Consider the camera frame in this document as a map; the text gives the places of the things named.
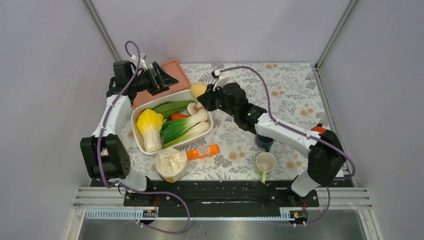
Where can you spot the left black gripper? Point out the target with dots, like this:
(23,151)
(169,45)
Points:
(158,83)

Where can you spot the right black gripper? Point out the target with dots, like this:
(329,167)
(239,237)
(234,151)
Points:
(207,99)

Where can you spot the yellow cup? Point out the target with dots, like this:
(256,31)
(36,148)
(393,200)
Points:
(198,88)

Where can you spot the navy round cup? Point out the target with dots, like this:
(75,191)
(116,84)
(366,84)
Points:
(264,142)

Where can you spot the light green mug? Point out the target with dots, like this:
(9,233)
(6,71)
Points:
(265,163)

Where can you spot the orange mug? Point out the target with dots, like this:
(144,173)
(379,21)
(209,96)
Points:
(319,128)

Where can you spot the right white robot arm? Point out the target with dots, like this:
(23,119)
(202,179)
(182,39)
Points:
(322,148)

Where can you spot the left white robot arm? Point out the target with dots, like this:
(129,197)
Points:
(115,169)

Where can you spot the green leaf vegetable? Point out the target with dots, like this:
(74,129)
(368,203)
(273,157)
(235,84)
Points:
(167,109)

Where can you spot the white mushroom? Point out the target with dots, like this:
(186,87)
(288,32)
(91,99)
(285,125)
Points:
(193,108)

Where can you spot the red pepper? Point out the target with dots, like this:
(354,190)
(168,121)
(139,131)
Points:
(178,116)

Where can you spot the lower bok choy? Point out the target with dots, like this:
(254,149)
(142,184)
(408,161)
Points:
(195,131)

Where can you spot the bok choy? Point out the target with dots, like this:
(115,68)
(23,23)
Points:
(195,131)
(180,126)

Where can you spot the yellow napa cabbage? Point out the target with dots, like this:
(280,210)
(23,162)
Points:
(150,124)

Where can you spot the upper bok choy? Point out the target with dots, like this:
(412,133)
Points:
(180,126)

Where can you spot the orange tube package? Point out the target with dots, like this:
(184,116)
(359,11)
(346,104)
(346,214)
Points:
(203,152)

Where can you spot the floral table mat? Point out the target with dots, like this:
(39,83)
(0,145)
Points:
(289,88)

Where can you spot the cream cloth bag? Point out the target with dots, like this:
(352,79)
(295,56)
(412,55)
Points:
(171,164)

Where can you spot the blue labelled box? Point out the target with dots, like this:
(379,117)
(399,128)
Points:
(104,152)

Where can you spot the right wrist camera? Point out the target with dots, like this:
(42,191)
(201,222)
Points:
(222,77)

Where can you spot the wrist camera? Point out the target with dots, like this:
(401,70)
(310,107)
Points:
(222,77)
(142,61)

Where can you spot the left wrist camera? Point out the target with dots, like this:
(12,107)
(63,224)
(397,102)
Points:
(142,61)

